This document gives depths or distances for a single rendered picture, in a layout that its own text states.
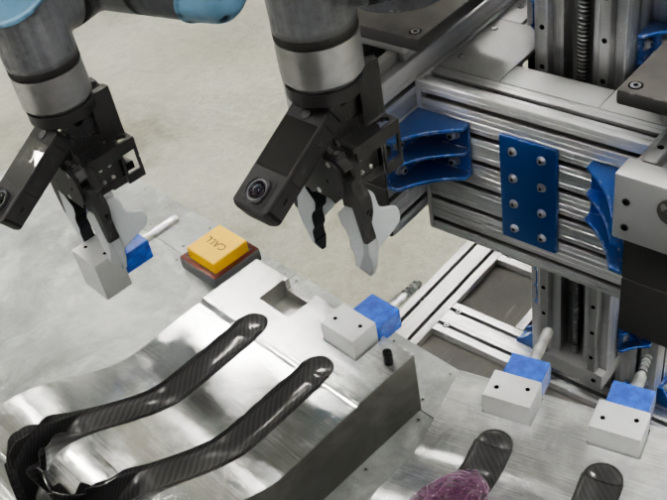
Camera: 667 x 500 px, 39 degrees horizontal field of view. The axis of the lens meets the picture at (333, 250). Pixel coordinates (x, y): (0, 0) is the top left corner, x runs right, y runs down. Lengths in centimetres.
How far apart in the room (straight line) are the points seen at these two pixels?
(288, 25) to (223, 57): 276
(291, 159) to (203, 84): 258
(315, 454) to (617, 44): 67
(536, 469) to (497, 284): 115
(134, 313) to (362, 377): 40
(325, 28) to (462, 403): 43
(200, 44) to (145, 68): 24
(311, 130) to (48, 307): 62
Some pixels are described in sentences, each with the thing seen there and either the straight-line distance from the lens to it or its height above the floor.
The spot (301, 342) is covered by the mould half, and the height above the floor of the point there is 89.
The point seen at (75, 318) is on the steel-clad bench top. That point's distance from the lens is 130.
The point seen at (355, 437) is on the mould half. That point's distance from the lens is 99.
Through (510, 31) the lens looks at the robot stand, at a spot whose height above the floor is 95.
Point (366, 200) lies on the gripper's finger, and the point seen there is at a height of 110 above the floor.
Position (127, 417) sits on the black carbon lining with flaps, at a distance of 101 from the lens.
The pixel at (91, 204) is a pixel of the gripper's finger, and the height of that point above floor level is 105.
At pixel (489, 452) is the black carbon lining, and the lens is 96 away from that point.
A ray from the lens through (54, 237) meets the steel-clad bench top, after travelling 145.
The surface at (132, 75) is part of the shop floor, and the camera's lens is 358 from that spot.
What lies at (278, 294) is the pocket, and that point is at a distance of 111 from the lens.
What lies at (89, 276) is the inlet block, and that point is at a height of 93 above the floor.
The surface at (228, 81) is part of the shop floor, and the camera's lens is 337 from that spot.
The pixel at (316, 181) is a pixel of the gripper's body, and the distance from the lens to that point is 88.
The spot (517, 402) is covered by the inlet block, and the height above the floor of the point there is 88.
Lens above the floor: 162
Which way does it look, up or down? 40 degrees down
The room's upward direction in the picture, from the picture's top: 11 degrees counter-clockwise
